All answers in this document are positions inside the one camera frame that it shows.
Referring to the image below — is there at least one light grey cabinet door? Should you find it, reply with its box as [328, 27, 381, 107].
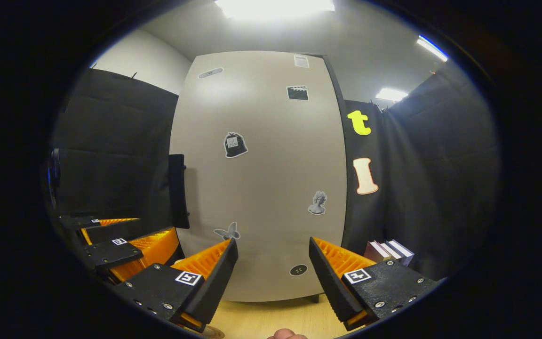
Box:
[170, 51, 347, 303]

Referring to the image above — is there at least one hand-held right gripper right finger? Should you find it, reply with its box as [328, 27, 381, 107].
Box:
[309, 236, 441, 331]

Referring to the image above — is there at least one book with maroon cover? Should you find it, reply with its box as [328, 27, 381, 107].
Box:
[364, 241, 391, 263]

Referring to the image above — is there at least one black door handle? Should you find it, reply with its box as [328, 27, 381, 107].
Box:
[167, 154, 190, 230]

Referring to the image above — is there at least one black backdrop cloth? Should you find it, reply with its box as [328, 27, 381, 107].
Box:
[50, 61, 502, 283]

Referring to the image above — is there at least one white ceiling light panel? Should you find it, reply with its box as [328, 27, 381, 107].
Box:
[417, 35, 449, 63]
[375, 88, 408, 102]
[215, 0, 335, 19]

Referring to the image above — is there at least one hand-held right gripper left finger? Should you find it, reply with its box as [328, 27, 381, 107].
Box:
[112, 238, 239, 333]

